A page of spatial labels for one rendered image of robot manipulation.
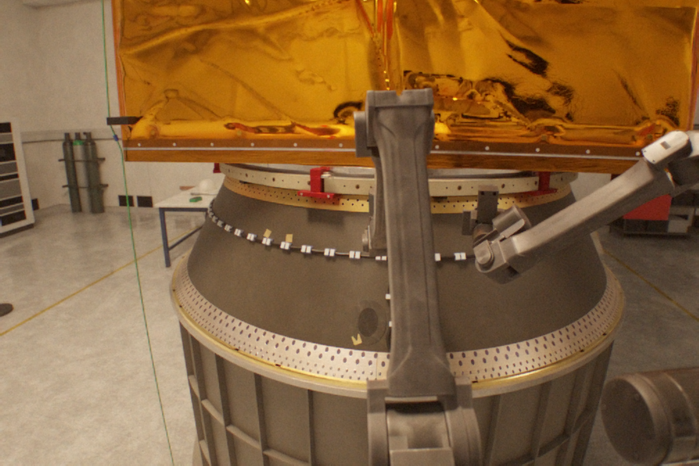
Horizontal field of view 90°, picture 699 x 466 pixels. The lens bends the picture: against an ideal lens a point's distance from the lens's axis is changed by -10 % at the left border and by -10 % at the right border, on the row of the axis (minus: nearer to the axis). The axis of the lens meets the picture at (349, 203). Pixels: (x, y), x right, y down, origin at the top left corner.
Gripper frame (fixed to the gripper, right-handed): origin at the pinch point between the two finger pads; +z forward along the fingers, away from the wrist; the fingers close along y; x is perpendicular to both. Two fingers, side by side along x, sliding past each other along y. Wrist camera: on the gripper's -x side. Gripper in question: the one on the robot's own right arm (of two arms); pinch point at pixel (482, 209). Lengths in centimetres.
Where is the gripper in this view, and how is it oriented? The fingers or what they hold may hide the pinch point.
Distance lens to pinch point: 105.1
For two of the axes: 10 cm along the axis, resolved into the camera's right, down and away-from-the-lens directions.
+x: 0.5, 9.2, 3.9
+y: -9.6, -0.6, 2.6
